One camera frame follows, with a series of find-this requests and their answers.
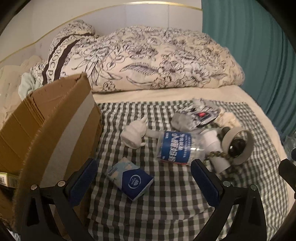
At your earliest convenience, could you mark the white tape roll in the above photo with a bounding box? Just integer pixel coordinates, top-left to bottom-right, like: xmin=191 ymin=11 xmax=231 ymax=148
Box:
xmin=221 ymin=126 xmax=254 ymax=166

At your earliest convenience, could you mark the blue tissue pack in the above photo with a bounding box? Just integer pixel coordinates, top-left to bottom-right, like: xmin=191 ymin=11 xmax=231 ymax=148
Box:
xmin=106 ymin=157 xmax=154 ymax=201

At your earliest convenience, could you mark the white foam sleeve tube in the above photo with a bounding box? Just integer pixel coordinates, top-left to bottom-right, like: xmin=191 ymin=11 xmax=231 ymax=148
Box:
xmin=202 ymin=130 xmax=230 ymax=173

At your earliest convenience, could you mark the clear bottle blue label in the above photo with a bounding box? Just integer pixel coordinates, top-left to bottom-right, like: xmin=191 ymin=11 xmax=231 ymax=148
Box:
xmin=156 ymin=130 xmax=208 ymax=165

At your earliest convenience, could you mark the green barcode carton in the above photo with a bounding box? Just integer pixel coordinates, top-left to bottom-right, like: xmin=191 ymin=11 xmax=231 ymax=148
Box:
xmin=0 ymin=172 xmax=19 ymax=188

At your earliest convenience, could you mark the brown cardboard box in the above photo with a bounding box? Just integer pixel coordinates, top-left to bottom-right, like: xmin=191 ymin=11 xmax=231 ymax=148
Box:
xmin=1 ymin=73 xmax=103 ymax=232

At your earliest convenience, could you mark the cream crumpled cloth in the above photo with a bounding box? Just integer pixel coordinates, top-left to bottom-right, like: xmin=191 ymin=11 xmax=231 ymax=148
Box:
xmin=214 ymin=108 xmax=241 ymax=128

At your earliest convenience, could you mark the green white checkered cloth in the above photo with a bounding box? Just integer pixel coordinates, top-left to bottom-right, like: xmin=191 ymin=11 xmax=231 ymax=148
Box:
xmin=88 ymin=101 xmax=288 ymax=240

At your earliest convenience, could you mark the cream bed sheet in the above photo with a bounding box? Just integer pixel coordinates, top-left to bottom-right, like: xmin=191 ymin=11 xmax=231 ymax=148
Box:
xmin=93 ymin=85 xmax=287 ymax=160

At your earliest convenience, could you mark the cream tufted headboard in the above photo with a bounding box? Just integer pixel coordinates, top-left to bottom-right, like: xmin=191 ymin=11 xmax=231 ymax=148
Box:
xmin=1 ymin=55 xmax=44 ymax=126

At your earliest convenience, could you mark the pale green towel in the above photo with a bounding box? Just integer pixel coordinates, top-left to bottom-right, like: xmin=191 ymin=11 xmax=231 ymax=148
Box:
xmin=18 ymin=72 xmax=43 ymax=100

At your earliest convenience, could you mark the teal curtain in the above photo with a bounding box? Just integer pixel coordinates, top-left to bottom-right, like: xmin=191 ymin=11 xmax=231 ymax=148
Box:
xmin=202 ymin=1 xmax=295 ymax=136

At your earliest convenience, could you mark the floral black white duvet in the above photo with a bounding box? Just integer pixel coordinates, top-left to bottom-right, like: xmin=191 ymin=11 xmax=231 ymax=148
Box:
xmin=30 ymin=20 xmax=245 ymax=92

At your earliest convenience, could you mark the dark bead string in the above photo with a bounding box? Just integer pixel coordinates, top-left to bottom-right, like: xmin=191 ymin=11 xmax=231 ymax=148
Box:
xmin=204 ymin=150 xmax=233 ymax=163

